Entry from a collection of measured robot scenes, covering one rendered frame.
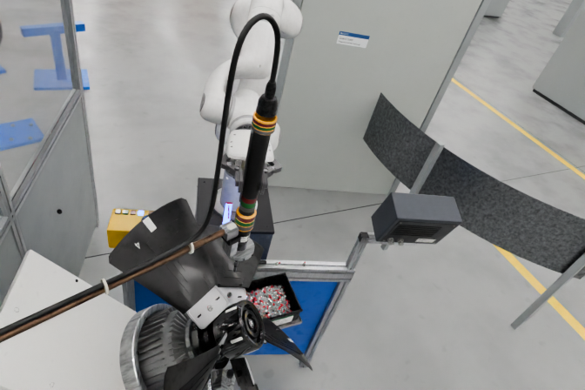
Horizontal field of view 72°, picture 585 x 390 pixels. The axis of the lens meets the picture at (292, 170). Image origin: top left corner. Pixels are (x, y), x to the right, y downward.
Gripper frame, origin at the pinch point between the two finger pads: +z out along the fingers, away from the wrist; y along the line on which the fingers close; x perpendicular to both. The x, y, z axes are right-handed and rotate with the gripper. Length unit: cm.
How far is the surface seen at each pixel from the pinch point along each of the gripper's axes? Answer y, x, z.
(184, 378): 9.8, -21.4, 28.5
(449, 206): -80, -35, -35
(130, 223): 31, -52, -35
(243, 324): -2.5, -33.5, 11.5
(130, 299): 32, -95, -35
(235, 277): -1.9, -40.6, -6.5
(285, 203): -57, -158, -161
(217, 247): 3.2, -41.0, -17.1
